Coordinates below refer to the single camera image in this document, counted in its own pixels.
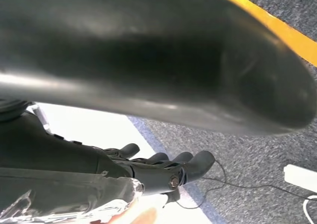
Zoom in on yellow floor tape outline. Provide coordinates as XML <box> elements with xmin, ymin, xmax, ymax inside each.
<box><xmin>198</xmin><ymin>0</ymin><xmax>317</xmax><ymax>67</ymax></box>

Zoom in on clear plastic wrap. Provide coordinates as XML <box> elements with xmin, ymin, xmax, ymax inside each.
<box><xmin>0</xmin><ymin>168</ymin><xmax>146</xmax><ymax>224</ymax></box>

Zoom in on white power strip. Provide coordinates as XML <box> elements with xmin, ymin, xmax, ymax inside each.
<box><xmin>283</xmin><ymin>164</ymin><xmax>317</xmax><ymax>194</ymax></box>

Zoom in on grey metal post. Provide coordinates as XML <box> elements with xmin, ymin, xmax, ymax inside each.
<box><xmin>31</xmin><ymin>104</ymin><xmax>51</xmax><ymax>133</ymax></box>

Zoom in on thin black floor cable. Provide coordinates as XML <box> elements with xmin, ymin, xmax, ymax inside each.
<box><xmin>175</xmin><ymin>160</ymin><xmax>317</xmax><ymax>210</ymax></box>

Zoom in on white power strip cable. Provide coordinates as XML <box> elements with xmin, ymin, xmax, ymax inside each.
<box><xmin>303</xmin><ymin>195</ymin><xmax>317</xmax><ymax>224</ymax></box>

